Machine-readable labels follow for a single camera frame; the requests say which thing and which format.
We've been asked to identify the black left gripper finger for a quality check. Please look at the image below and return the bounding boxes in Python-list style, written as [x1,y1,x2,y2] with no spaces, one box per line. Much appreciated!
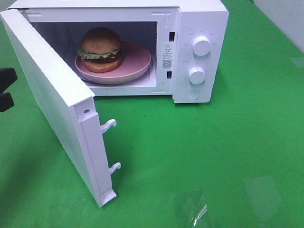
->
[0,67,17,93]
[0,93,14,112]

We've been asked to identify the white microwave door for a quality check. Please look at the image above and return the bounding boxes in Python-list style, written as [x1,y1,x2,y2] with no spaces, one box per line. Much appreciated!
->
[0,9,121,206]

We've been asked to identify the burger with lettuce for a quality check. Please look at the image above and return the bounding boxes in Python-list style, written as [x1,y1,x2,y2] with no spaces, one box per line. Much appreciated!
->
[77,27,122,73]

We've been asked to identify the pink round plate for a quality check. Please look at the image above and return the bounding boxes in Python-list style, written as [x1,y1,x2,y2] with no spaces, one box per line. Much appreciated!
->
[74,41,152,85]

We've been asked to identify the round microwave door button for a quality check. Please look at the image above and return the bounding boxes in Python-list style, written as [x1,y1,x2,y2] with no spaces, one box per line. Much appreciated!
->
[186,89,200,100]

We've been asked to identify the glass microwave turntable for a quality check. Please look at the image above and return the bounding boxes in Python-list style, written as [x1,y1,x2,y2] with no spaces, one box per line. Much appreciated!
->
[80,70,150,87]

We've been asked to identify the white microwave oven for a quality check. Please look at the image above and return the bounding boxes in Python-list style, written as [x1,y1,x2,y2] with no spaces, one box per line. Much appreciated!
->
[7,0,229,103]

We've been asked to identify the lower white microwave knob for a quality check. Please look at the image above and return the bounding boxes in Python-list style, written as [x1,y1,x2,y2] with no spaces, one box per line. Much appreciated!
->
[189,67,206,84]

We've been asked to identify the white microwave knob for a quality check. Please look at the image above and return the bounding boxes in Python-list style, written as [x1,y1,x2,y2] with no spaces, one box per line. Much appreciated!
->
[192,35,211,56]
[189,67,206,84]

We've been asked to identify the upper white microwave knob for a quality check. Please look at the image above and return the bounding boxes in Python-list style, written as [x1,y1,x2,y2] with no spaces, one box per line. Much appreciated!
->
[192,35,211,56]

